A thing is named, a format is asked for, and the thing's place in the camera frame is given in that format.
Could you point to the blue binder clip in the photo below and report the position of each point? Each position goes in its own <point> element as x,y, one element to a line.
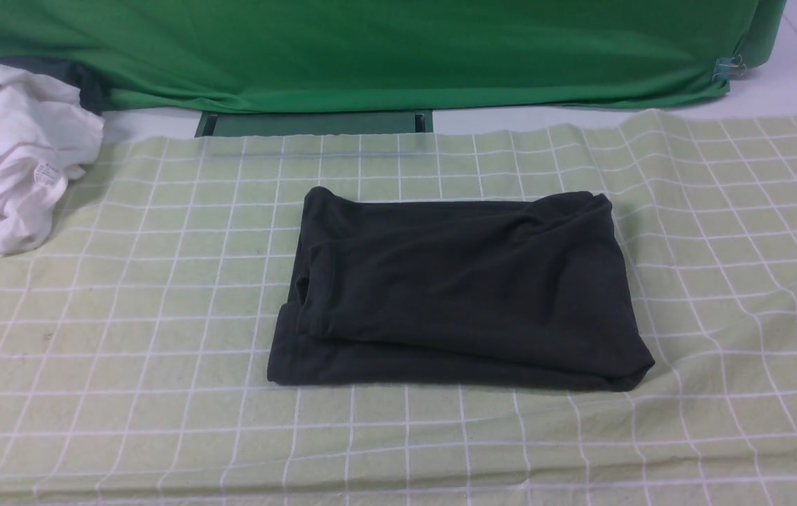
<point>728,68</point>

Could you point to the light green checkered tablecloth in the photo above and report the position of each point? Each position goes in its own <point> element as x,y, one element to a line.
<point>133,344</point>

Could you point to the crumpled white shirt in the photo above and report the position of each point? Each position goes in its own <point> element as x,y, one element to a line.
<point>51,128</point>

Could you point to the green backdrop cloth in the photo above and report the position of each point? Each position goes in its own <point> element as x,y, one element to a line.
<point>348,56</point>

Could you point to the dark gray long-sleeve shirt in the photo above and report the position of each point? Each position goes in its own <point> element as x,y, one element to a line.
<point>495,293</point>

